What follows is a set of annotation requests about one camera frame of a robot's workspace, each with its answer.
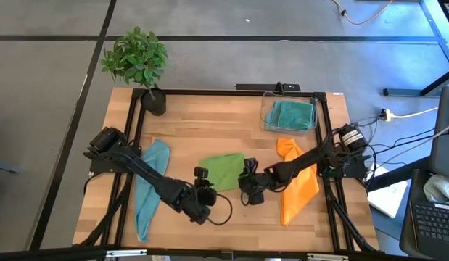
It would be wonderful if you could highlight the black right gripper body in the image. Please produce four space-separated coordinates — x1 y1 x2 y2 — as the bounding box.
239 168 278 195

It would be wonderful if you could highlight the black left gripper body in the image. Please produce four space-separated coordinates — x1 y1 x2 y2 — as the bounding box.
182 183 218 217

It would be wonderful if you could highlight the green microfiber towel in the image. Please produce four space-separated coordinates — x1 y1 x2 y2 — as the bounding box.
198 152 247 192

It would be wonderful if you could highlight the dark teal microfiber towel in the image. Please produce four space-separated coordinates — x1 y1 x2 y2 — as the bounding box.
276 100 316 131

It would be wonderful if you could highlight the orange microfiber towel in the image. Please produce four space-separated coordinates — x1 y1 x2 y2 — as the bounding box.
276 137 321 227

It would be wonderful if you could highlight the clear plastic bin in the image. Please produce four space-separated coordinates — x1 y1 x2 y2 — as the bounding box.
259 90 319 137

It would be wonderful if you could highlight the black bar behind table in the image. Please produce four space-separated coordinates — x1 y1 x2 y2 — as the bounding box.
234 81 302 92

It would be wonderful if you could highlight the black plant pot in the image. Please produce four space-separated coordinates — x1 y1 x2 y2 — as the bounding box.
140 88 168 117

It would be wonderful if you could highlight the white flat box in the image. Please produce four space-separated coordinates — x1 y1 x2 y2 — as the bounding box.
366 165 409 220

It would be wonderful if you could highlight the green artificial plant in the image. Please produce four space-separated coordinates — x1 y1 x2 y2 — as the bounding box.
99 25 170 99

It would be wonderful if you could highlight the yellow white power plug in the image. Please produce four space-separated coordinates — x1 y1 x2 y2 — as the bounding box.
379 107 395 123

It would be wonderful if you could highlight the black overhead crossbeam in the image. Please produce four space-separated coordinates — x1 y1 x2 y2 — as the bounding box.
0 245 449 261

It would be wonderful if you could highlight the black laptop keyboard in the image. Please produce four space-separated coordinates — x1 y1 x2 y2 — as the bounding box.
400 168 449 260

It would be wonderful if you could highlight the pale crumpled cloth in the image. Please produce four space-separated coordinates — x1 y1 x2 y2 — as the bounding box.
422 173 449 206

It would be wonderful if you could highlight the grey flat monitor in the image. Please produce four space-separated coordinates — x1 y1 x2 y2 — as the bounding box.
428 86 449 182

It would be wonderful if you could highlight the dark grey floor object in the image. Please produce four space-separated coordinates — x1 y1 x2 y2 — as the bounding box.
0 161 21 175

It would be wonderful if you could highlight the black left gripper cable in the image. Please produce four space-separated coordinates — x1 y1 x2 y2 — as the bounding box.
207 193 234 227

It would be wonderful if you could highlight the silver metal bracket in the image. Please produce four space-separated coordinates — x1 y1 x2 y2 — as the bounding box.
305 252 350 261
105 249 148 259

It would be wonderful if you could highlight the black aluminium table frame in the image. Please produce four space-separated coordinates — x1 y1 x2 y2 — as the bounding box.
73 88 384 254

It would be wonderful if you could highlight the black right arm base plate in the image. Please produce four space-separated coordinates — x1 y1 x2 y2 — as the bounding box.
316 150 372 181

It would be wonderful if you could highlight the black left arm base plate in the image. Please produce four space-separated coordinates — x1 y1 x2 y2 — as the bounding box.
83 144 141 174

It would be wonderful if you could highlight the black desk frame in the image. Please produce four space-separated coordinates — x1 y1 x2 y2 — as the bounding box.
382 67 449 98

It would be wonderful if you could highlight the black floor cable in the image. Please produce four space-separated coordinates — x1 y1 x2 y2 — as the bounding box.
371 126 437 155

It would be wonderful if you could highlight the yellow floor cable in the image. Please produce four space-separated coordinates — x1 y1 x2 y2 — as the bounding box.
331 0 395 26

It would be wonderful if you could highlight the white floor cable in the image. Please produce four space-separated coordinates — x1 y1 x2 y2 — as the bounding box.
390 107 440 120

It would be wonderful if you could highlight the grey floor cable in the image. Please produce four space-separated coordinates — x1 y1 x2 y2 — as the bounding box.
376 121 449 167

